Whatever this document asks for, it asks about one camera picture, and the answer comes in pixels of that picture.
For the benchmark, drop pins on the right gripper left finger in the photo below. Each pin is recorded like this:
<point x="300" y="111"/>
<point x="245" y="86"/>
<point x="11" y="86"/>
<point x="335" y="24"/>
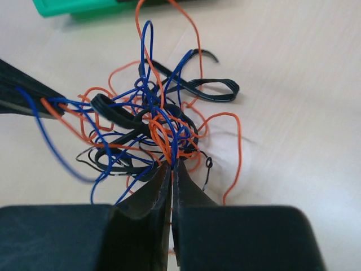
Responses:
<point x="131" y="235"/>

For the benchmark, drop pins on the green plastic bin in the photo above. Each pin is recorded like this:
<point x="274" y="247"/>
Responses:
<point x="50" y="8"/>

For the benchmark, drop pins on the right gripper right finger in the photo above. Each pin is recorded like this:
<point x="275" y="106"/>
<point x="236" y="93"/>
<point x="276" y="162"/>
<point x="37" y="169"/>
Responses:
<point x="208" y="236"/>

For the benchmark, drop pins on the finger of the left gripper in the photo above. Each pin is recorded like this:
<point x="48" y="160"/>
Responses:
<point x="16" y="86"/>

